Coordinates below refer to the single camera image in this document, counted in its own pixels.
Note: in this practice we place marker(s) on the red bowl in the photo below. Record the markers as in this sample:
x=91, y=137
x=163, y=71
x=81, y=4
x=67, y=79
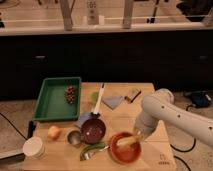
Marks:
x=123, y=155

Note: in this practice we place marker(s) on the blue cloth under pan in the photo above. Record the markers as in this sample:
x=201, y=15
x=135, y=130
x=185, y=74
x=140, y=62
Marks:
x=82, y=119

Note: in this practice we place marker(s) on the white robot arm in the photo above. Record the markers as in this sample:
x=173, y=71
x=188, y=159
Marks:
x=159, y=105

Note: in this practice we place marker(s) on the white paper cup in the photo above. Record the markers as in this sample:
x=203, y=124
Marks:
x=34, y=147

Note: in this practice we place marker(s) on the green plastic tray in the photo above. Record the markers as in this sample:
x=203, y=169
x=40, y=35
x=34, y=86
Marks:
x=51, y=103

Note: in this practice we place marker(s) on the small metal cup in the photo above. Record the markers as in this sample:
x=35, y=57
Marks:
x=74, y=138

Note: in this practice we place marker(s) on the small brown box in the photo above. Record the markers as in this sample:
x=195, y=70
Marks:
x=132, y=95

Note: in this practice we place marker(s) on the red grape bunch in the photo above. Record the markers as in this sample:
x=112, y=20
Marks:
x=70, y=94

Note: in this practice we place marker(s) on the yellow banana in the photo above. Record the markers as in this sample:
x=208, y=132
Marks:
x=126, y=141

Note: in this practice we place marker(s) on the orange fruit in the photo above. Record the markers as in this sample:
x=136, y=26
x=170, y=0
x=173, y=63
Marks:
x=54, y=132

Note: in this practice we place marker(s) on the green pepper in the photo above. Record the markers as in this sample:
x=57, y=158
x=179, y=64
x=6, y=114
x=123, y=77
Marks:
x=90, y=148

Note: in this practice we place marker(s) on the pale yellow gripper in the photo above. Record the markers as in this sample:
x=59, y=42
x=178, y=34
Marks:
x=140, y=136

